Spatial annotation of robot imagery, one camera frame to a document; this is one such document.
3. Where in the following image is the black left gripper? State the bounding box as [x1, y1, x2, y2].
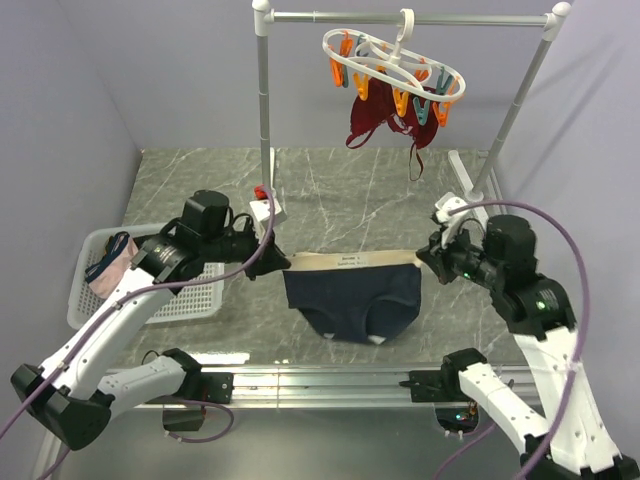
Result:
[203, 220, 291, 280]

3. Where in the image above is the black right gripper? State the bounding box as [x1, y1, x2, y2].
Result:
[416, 217, 502, 285]

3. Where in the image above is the navy blue underwear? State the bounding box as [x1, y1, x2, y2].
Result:
[283, 250, 422, 345]

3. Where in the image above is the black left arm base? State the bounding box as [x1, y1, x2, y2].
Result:
[153, 372, 234, 433]

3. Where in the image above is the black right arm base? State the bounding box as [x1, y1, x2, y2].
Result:
[399, 370, 480, 437]

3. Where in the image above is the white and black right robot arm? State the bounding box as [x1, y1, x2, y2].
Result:
[416, 213, 639, 479]

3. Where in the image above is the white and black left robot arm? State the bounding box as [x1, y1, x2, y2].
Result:
[10, 187, 290, 451]

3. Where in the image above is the pink underwear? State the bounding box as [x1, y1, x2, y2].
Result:
[84, 231, 138, 299]

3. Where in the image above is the white plastic clip hanger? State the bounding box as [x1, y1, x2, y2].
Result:
[322, 9, 466, 104]

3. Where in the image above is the white perforated plastic basket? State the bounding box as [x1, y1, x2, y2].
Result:
[66, 224, 224, 330]

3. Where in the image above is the teal clothespin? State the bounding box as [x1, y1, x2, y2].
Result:
[435, 66, 456, 95]
[412, 96, 431, 126]

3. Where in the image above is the orange clothespin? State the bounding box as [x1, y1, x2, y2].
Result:
[353, 72, 370, 101]
[329, 31, 353, 88]
[431, 102, 452, 128]

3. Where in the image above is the dark red lace bra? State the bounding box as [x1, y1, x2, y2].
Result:
[345, 79, 439, 181]

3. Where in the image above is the yellow-orange clothespin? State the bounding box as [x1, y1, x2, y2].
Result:
[392, 88, 410, 118]

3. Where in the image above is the silver clothes rack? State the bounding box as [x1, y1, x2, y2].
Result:
[252, 1, 571, 203]

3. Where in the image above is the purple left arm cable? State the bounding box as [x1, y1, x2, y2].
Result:
[0, 189, 279, 480]

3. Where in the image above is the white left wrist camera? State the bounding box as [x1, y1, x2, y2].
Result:
[249, 185, 287, 228]

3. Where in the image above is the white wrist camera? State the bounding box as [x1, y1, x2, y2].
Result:
[249, 185, 287, 228]
[432, 192, 469, 234]

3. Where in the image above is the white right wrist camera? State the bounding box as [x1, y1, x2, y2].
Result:
[432, 192, 469, 234]

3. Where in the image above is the aluminium mounting rail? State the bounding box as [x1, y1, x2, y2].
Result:
[30, 363, 611, 480]

